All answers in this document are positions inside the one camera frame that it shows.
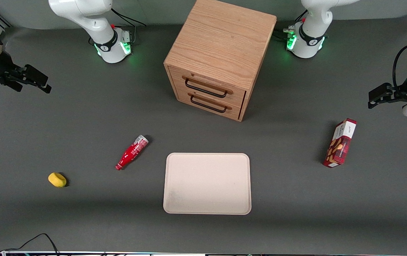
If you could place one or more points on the yellow sponge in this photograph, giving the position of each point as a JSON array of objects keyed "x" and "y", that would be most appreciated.
[{"x": 57, "y": 180}]

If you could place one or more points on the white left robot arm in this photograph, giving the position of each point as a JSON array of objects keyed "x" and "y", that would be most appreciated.
[{"x": 311, "y": 25}]

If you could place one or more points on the red cookie box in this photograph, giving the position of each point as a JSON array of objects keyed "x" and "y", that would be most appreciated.
[{"x": 340, "y": 144}]

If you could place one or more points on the beige rectangular tray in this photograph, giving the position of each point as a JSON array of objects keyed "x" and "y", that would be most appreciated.
[{"x": 207, "y": 185}]

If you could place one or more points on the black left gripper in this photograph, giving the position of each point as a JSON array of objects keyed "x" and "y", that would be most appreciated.
[{"x": 400, "y": 94}]

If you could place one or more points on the wooden drawer cabinet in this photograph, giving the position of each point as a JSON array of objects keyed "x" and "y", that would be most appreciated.
[{"x": 221, "y": 39}]

